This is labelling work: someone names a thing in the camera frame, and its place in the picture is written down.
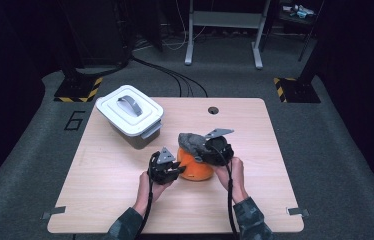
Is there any person's right hand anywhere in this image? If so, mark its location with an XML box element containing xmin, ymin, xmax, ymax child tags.
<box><xmin>213</xmin><ymin>157</ymin><xmax>249</xmax><ymax>204</ymax></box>

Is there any black cabinet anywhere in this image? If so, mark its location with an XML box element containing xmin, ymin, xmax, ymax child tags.
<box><xmin>59</xmin><ymin>0</ymin><xmax>133</xmax><ymax>68</ymax></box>

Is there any person's left hand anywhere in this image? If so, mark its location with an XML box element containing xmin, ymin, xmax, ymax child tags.
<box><xmin>133</xmin><ymin>171</ymin><xmax>173</xmax><ymax>218</ymax></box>

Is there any black floor cable bundle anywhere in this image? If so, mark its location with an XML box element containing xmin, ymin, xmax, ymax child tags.
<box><xmin>130</xmin><ymin>55</ymin><xmax>209</xmax><ymax>98</ymax></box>

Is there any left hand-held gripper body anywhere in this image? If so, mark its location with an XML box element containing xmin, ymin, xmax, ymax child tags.
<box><xmin>148</xmin><ymin>147</ymin><xmax>180</xmax><ymax>185</ymax></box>

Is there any dark shelf with clutter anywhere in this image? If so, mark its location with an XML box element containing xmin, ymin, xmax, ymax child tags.
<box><xmin>276</xmin><ymin>0</ymin><xmax>324</xmax><ymax>63</ymax></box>

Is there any grey metal desk frame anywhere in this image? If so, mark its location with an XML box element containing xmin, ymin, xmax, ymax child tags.
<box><xmin>184</xmin><ymin>0</ymin><xmax>272</xmax><ymax>70</ymax></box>

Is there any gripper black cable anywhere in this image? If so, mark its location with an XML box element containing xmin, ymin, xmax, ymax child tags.
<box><xmin>136</xmin><ymin>150</ymin><xmax>161</xmax><ymax>240</ymax></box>
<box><xmin>213</xmin><ymin>144</ymin><xmax>240</xmax><ymax>240</ymax></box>

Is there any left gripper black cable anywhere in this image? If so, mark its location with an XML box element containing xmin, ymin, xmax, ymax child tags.
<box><xmin>136</xmin><ymin>150</ymin><xmax>161</xmax><ymax>240</ymax></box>

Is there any white lid with grey handle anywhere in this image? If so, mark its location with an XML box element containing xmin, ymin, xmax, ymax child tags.
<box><xmin>95</xmin><ymin>84</ymin><xmax>165</xmax><ymax>138</ymax></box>

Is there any black striped stand base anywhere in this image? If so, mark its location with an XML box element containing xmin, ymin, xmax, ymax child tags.
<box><xmin>53</xmin><ymin>76</ymin><xmax>104</xmax><ymax>103</ymax></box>
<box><xmin>273</xmin><ymin>77</ymin><xmax>322</xmax><ymax>104</ymax></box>

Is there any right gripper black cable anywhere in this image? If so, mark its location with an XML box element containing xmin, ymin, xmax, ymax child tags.
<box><xmin>213</xmin><ymin>144</ymin><xmax>240</xmax><ymax>240</ymax></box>

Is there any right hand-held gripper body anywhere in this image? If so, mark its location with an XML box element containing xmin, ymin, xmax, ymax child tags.
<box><xmin>204</xmin><ymin>128</ymin><xmax>235</xmax><ymax>167</ymax></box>

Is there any grey storage bin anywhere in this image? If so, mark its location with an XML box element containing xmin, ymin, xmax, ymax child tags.
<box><xmin>108</xmin><ymin>121</ymin><xmax>163</xmax><ymax>150</ymax></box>

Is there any white floor cable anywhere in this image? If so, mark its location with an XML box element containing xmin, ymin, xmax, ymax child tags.
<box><xmin>161</xmin><ymin>0</ymin><xmax>207</xmax><ymax>52</ymax></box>

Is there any grey knitted cloth cover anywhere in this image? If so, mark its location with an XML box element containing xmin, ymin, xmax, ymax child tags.
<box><xmin>177</xmin><ymin>132</ymin><xmax>214</xmax><ymax>164</ymax></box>

